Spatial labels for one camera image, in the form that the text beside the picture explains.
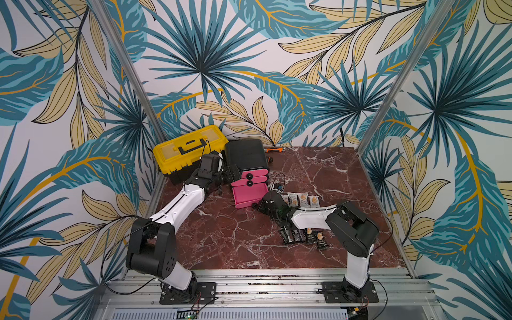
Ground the pink top drawer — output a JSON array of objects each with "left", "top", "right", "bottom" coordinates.
[{"left": 241, "top": 168, "right": 269, "bottom": 180}]

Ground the white cookie packet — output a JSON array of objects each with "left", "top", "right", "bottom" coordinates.
[
  {"left": 309, "top": 195, "right": 321, "bottom": 208},
  {"left": 287, "top": 193, "right": 299, "bottom": 207},
  {"left": 297, "top": 193, "right": 311, "bottom": 208}
]

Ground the black drawer cabinet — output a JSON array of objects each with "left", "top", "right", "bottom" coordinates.
[{"left": 225, "top": 139, "right": 269, "bottom": 179}]

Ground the black cookie packet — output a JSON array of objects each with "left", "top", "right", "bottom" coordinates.
[
  {"left": 290, "top": 229, "right": 303, "bottom": 243},
  {"left": 316, "top": 232, "right": 329, "bottom": 251},
  {"left": 303, "top": 228, "right": 318, "bottom": 245},
  {"left": 279, "top": 229, "right": 293, "bottom": 245}
]

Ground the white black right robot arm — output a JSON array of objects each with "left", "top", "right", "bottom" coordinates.
[{"left": 251, "top": 191, "right": 379, "bottom": 290}]

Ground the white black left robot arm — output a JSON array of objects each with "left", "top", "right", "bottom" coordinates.
[{"left": 125, "top": 167, "right": 234, "bottom": 291}]

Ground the yellow black toolbox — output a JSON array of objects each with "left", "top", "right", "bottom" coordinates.
[{"left": 153, "top": 125, "right": 229, "bottom": 185}]

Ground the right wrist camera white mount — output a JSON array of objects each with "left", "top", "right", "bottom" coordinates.
[{"left": 269, "top": 183, "right": 285, "bottom": 193}]

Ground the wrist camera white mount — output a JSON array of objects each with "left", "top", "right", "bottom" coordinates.
[
  {"left": 199, "top": 151, "right": 223, "bottom": 174},
  {"left": 269, "top": 183, "right": 285, "bottom": 193}
]

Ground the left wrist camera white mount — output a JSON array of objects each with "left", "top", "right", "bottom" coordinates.
[{"left": 199, "top": 151, "right": 223, "bottom": 174}]

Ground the orange handled adjustable wrench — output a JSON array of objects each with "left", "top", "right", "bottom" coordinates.
[{"left": 265, "top": 147, "right": 283, "bottom": 153}]

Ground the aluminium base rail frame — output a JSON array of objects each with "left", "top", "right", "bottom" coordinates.
[{"left": 93, "top": 268, "right": 447, "bottom": 319}]

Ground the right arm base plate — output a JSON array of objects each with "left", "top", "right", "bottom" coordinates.
[{"left": 317, "top": 280, "right": 379, "bottom": 305}]

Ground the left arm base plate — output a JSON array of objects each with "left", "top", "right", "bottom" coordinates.
[{"left": 159, "top": 282, "right": 217, "bottom": 305}]

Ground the aluminium left corner post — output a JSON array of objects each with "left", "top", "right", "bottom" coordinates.
[{"left": 90, "top": 0, "right": 167, "bottom": 144}]

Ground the aluminium corner post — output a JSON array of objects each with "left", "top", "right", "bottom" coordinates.
[
  {"left": 357, "top": 0, "right": 455, "bottom": 157},
  {"left": 90, "top": 0, "right": 167, "bottom": 144}
]

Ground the aluminium right corner post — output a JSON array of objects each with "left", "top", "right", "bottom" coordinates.
[{"left": 357, "top": 0, "right": 455, "bottom": 157}]

